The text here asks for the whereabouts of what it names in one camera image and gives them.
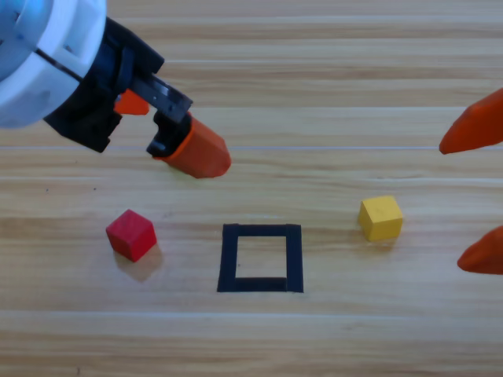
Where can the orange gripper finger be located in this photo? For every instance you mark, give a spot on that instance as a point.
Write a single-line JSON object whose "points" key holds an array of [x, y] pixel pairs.
{"points": [[479, 127], [131, 105], [485, 257], [200, 153]]}

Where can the white wrist flange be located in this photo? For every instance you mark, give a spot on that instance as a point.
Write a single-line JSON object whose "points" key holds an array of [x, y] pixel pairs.
{"points": [[23, 102]]}

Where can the red wooden cube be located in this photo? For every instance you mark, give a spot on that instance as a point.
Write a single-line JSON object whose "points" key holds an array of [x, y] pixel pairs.
{"points": [[131, 235]]}

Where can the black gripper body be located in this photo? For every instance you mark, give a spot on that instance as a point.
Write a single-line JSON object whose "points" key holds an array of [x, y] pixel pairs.
{"points": [[86, 114]]}

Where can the yellow wooden cube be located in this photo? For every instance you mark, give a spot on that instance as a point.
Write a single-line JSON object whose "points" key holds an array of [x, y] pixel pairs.
{"points": [[381, 220]]}

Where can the black tape square outline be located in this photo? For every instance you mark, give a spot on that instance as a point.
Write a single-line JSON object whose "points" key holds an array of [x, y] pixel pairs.
{"points": [[228, 259]]}

